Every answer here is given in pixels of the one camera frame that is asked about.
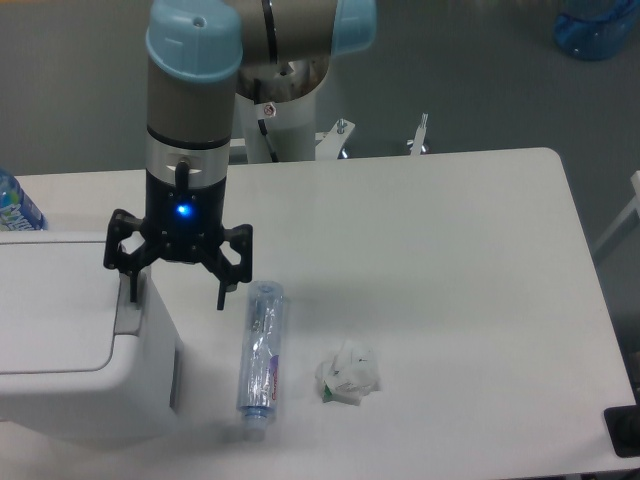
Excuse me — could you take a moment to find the white trash can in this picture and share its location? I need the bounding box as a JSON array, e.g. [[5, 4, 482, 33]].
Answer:
[[1, 231, 183, 439]]

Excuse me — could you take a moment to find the crumpled white paper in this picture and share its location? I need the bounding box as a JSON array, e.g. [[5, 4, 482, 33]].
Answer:
[[315, 340, 381, 406]]

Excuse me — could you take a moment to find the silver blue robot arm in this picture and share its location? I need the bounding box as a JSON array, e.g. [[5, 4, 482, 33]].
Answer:
[[104, 1, 377, 302]]

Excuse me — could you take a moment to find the empty clear plastic bottle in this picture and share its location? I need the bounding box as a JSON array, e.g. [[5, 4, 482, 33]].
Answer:
[[236, 281, 284, 440]]

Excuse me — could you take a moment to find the blue labelled water bottle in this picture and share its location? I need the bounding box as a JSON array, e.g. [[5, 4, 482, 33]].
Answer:
[[1, 169, 47, 231]]

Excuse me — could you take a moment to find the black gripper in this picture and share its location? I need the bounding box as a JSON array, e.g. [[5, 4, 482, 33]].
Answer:
[[103, 173, 253, 310]]

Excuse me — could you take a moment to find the white frame at right edge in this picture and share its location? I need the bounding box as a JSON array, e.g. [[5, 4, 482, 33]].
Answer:
[[592, 171, 639, 265]]

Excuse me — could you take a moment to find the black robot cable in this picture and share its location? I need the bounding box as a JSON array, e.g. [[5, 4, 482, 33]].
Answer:
[[252, 77, 279, 163]]

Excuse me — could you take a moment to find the large blue water jug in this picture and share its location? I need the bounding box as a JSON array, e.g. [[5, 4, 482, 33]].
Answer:
[[552, 1, 639, 61]]

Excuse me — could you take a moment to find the black clamp at table corner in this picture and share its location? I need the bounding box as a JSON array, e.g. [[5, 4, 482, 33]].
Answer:
[[604, 405, 639, 458]]

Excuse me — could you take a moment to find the silver levelling foot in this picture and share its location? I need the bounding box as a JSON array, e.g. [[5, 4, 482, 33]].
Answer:
[[406, 113, 431, 156]]

